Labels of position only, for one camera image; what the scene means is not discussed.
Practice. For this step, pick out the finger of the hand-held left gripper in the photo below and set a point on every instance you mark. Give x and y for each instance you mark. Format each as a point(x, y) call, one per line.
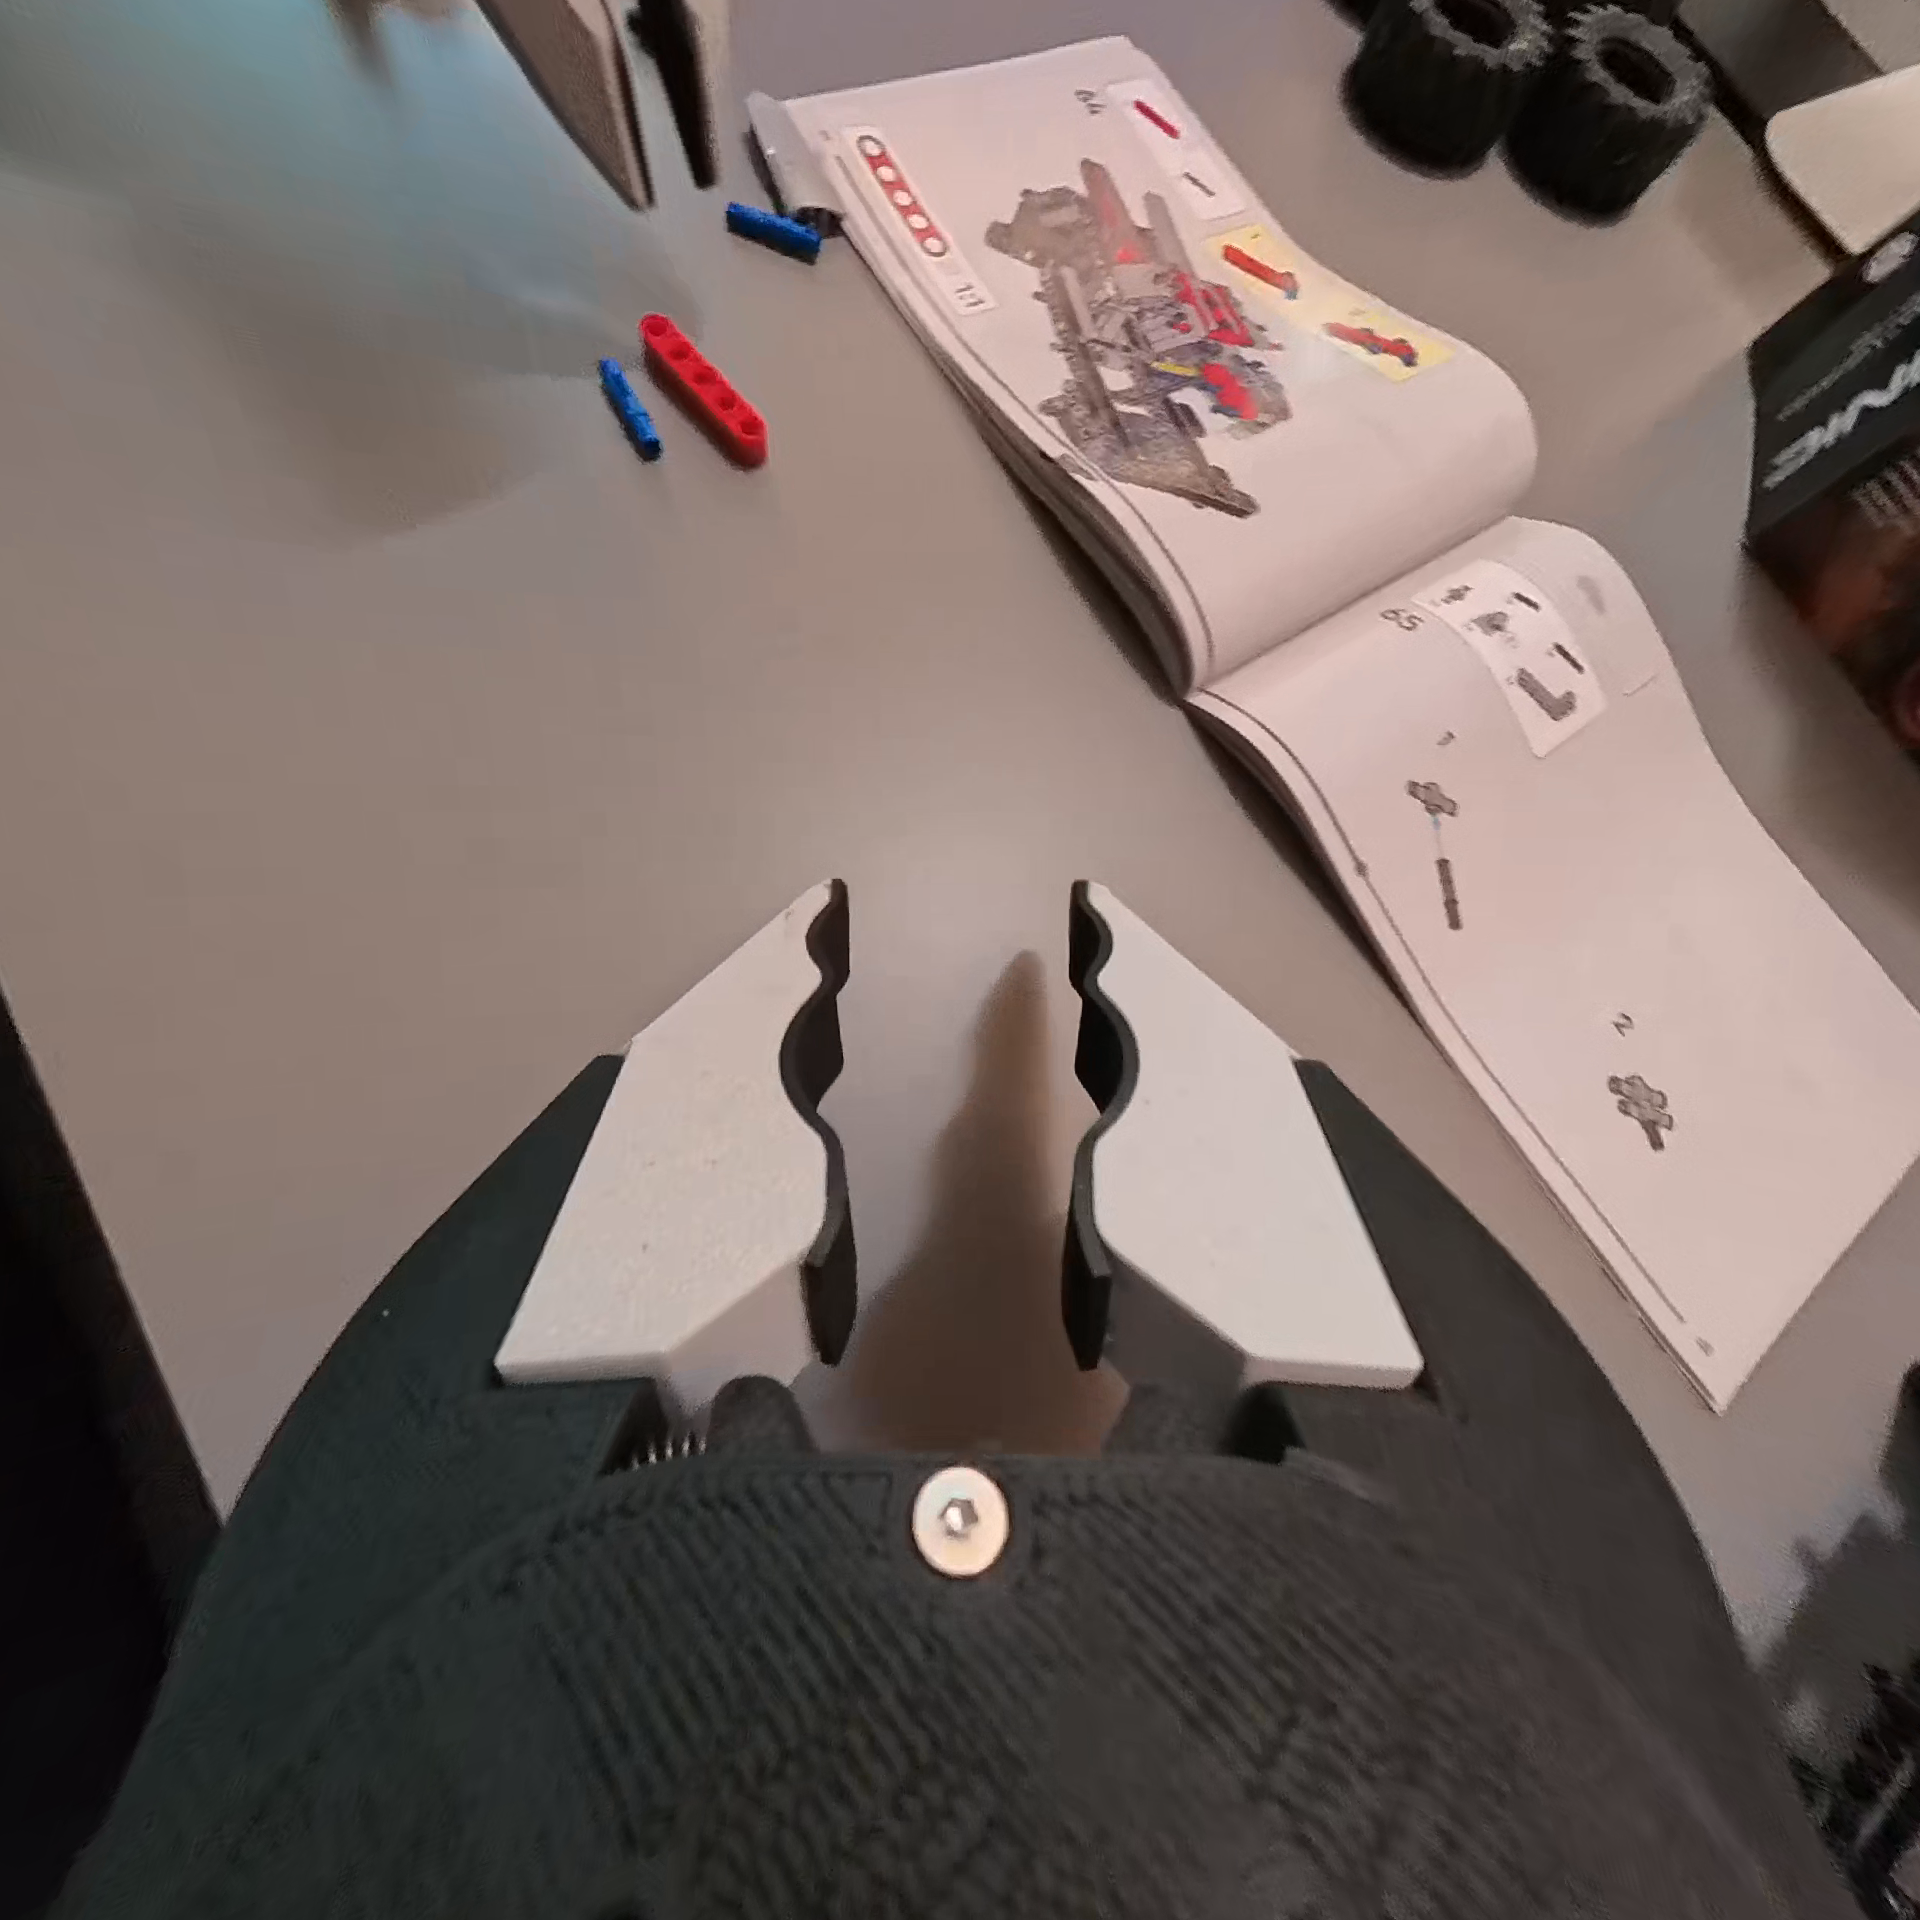
point(691, 75)
point(578, 75)

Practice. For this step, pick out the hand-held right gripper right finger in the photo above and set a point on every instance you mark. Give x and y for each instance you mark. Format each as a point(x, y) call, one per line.
point(1244, 1200)

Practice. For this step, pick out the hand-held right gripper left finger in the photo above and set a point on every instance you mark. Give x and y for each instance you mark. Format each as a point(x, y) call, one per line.
point(674, 1200)

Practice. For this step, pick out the red toy beam with holes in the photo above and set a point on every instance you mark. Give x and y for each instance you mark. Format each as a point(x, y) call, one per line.
point(703, 386)

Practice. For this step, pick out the grey desk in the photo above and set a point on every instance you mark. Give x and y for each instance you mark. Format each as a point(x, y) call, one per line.
point(451, 749)

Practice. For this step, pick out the blue toy pin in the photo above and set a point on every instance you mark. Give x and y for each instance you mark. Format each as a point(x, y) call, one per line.
point(768, 228)
point(628, 408)

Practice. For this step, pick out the black toy tire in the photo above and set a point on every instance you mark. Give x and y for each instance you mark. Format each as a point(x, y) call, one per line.
point(1611, 129)
point(1440, 83)

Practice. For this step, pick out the open instruction booklet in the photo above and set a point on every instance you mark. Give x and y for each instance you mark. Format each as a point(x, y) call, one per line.
point(1348, 450)

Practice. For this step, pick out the black toy set box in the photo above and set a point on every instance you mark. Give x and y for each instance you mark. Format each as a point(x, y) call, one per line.
point(1844, 450)

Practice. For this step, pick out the white plastic object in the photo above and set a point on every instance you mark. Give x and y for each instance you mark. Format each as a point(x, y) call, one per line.
point(1851, 148)

